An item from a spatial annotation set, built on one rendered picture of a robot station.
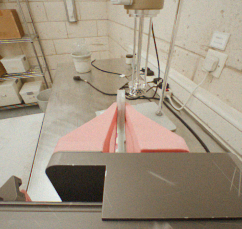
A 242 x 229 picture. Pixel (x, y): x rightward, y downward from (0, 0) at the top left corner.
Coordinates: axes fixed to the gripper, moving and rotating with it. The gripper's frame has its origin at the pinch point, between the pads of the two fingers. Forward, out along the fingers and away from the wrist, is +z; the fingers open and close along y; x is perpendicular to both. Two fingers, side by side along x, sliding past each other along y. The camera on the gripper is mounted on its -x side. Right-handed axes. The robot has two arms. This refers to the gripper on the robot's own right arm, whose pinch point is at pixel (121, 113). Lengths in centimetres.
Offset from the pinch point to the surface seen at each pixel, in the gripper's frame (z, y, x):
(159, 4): 31.1, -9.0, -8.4
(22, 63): 174, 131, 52
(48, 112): 42, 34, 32
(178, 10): 37.5, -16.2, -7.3
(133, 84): 33.7, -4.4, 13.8
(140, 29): 34.9, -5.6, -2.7
